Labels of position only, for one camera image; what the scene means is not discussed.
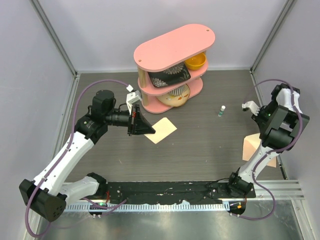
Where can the striped small bowl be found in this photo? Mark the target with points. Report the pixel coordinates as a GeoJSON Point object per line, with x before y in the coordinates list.
{"type": "Point", "coordinates": [177, 91]}

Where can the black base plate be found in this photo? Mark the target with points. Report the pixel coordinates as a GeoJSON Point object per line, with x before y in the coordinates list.
{"type": "Point", "coordinates": [172, 192]}

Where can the pink envelope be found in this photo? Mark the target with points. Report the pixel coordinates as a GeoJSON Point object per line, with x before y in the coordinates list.
{"type": "Point", "coordinates": [250, 145]}

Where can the aluminium frame rail left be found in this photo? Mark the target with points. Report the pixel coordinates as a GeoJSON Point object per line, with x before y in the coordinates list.
{"type": "Point", "coordinates": [53, 35]}

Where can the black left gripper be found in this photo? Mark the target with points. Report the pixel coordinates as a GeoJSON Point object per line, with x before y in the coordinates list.
{"type": "Point", "coordinates": [138, 123]}

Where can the white slotted cable duct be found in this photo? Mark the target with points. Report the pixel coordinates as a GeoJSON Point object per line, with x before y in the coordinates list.
{"type": "Point", "coordinates": [84, 206]}

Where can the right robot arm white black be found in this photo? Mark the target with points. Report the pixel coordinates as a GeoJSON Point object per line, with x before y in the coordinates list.
{"type": "Point", "coordinates": [280, 123]}

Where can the yellow bowl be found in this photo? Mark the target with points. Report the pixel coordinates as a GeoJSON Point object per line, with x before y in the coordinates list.
{"type": "Point", "coordinates": [196, 62]}

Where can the aluminium frame rail right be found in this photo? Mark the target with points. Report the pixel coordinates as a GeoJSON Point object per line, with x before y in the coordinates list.
{"type": "Point", "coordinates": [279, 21]}

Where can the beige patterned plate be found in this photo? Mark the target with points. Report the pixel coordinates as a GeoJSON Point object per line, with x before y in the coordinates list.
{"type": "Point", "coordinates": [175, 101]}

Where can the aluminium frame rail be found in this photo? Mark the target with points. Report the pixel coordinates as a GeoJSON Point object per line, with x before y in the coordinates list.
{"type": "Point", "coordinates": [53, 35]}
{"type": "Point", "coordinates": [279, 21]}

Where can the black floral plate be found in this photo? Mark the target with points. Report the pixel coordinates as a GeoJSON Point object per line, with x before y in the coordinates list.
{"type": "Point", "coordinates": [176, 74]}

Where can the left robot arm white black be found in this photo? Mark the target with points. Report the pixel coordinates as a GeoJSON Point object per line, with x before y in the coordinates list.
{"type": "Point", "coordinates": [47, 194]}

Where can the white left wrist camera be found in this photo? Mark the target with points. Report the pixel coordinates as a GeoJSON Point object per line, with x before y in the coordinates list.
{"type": "Point", "coordinates": [132, 97]}

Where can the pink three-tier shelf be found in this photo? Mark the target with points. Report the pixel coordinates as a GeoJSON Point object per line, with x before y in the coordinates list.
{"type": "Point", "coordinates": [166, 51]}

